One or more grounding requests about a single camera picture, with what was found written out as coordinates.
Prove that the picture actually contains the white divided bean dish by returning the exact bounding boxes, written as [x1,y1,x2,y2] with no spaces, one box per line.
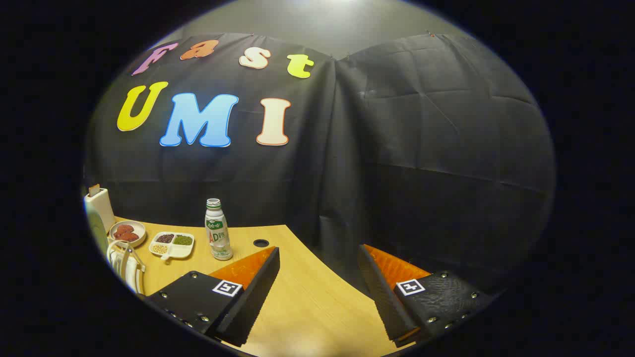
[149,231,195,261]

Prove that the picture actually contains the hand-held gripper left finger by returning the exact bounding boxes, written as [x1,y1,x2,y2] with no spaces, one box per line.
[143,246,281,348]

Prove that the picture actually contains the black backdrop cloth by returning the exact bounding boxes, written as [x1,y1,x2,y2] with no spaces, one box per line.
[82,32,556,298]

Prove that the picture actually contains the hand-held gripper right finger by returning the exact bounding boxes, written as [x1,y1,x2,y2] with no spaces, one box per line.
[357,244,497,348]

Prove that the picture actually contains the white toaster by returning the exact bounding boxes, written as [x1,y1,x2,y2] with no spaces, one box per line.
[83,184,116,234]

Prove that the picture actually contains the small round beige dish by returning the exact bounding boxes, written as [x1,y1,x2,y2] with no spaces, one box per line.
[109,220,147,248]

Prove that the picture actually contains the white dish rack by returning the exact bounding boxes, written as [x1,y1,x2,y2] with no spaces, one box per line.
[106,240,147,296]

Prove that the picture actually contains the white drink bottle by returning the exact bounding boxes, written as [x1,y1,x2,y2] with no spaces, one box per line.
[205,198,234,261]

